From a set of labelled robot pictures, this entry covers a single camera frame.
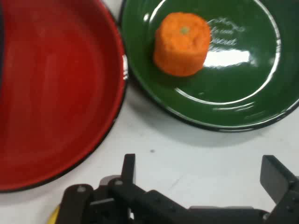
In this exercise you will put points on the red enamel plate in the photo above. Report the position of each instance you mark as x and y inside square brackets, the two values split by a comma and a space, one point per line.
[58, 93]

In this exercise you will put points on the yellow banana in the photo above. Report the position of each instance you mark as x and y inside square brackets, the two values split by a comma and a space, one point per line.
[54, 215]

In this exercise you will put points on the orange carrot stump toy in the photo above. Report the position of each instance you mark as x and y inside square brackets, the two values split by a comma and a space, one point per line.
[181, 45]

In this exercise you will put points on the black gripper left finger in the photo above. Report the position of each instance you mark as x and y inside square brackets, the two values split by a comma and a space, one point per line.
[130, 200]

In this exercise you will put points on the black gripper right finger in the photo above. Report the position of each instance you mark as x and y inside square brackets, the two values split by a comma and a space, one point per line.
[278, 179]

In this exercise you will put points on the green enamel plate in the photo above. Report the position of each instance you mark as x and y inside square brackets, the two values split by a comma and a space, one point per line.
[210, 98]

